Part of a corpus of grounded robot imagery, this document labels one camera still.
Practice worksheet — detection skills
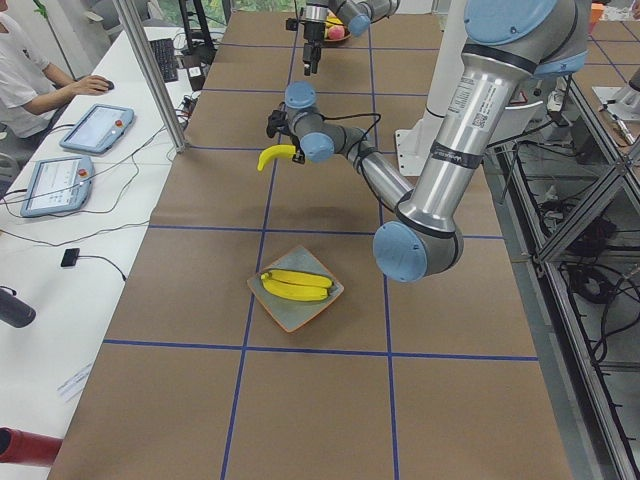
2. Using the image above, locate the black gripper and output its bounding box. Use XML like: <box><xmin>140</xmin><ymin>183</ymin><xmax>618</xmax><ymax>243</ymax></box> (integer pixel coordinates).
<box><xmin>302</xmin><ymin>19</ymin><xmax>325</xmax><ymax>76</ymax></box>
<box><xmin>285</xmin><ymin>112</ymin><xmax>306</xmax><ymax>164</ymax></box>

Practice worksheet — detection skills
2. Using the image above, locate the yellow banana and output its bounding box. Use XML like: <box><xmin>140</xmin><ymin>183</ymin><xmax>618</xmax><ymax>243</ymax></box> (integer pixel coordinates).
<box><xmin>257</xmin><ymin>144</ymin><xmax>297</xmax><ymax>172</ymax></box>
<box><xmin>261</xmin><ymin>269</ymin><xmax>333</xmax><ymax>289</ymax></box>
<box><xmin>261</xmin><ymin>278</ymin><xmax>329</xmax><ymax>302</ymax></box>

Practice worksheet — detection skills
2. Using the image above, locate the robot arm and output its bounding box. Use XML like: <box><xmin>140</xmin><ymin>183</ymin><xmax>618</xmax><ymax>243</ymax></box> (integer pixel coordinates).
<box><xmin>284</xmin><ymin>1</ymin><xmax>591</xmax><ymax>282</ymax></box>
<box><xmin>296</xmin><ymin>0</ymin><xmax>400</xmax><ymax>76</ymax></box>

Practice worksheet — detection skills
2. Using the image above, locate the red apple in basket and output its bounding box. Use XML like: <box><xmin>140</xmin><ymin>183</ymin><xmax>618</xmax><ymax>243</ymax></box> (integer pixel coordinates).
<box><xmin>325</xmin><ymin>24</ymin><xmax>347</xmax><ymax>42</ymax></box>

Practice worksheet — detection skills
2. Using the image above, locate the wooden fruit basket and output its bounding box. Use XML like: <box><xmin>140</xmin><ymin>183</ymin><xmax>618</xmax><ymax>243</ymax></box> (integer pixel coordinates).
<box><xmin>324</xmin><ymin>16</ymin><xmax>351</xmax><ymax>43</ymax></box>

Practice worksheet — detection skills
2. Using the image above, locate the grey square plate orange rim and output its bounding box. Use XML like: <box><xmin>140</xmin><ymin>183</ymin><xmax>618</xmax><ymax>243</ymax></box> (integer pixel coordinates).
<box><xmin>247</xmin><ymin>245</ymin><xmax>344</xmax><ymax>333</ymax></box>

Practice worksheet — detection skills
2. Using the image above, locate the black keyboard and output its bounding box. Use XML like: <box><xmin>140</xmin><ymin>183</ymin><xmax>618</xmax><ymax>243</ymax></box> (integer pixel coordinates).
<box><xmin>149</xmin><ymin>38</ymin><xmax>179</xmax><ymax>83</ymax></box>

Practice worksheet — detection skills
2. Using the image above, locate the upper teach pendant tablet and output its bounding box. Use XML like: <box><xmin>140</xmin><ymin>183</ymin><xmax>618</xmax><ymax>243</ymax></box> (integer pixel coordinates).
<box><xmin>59</xmin><ymin>104</ymin><xmax>135</xmax><ymax>155</ymax></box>

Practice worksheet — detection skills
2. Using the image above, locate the teach pendant tablet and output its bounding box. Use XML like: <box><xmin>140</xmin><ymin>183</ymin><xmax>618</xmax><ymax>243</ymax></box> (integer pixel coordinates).
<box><xmin>59</xmin><ymin>104</ymin><xmax>135</xmax><ymax>155</ymax></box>
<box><xmin>20</xmin><ymin>155</ymin><xmax>95</xmax><ymax>218</ymax></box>

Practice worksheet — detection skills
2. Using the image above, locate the lower teach pendant tablet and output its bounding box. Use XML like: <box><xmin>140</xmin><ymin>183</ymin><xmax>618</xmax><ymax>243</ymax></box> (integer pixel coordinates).
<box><xmin>20</xmin><ymin>155</ymin><xmax>95</xmax><ymax>218</ymax></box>

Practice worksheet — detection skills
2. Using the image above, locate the person in white shirt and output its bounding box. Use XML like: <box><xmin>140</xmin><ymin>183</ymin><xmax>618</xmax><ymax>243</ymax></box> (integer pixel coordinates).
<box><xmin>1</xmin><ymin>1</ymin><xmax>108</xmax><ymax>140</ymax></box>

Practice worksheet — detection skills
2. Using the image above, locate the black cylinder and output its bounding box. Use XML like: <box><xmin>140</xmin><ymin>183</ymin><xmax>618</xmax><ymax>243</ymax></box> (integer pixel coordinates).
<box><xmin>0</xmin><ymin>286</ymin><xmax>36</xmax><ymax>328</ymax></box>

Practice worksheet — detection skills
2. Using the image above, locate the red cylinder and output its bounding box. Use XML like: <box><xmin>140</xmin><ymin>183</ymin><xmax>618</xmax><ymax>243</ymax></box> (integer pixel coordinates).
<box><xmin>1</xmin><ymin>427</ymin><xmax>63</xmax><ymax>467</ymax></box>

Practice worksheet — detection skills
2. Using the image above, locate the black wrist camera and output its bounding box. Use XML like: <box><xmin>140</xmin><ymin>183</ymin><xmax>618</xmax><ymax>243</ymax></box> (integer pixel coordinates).
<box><xmin>285</xmin><ymin>18</ymin><xmax>299</xmax><ymax>31</ymax></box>
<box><xmin>266</xmin><ymin>110</ymin><xmax>290</xmax><ymax>138</ymax></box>

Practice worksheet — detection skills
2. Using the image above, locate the aluminium frame post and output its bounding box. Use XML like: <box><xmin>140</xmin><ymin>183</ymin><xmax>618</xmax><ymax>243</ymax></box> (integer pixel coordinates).
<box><xmin>114</xmin><ymin>0</ymin><xmax>186</xmax><ymax>153</ymax></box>

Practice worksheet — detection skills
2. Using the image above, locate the small black box on cable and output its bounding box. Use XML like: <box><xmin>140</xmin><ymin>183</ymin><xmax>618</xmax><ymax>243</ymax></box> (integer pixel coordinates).
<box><xmin>60</xmin><ymin>248</ymin><xmax>80</xmax><ymax>268</ymax></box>

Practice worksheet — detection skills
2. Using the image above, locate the aluminium frame rack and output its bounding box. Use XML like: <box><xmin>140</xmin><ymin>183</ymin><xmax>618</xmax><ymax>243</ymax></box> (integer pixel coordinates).
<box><xmin>486</xmin><ymin>65</ymin><xmax>639</xmax><ymax>479</ymax></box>

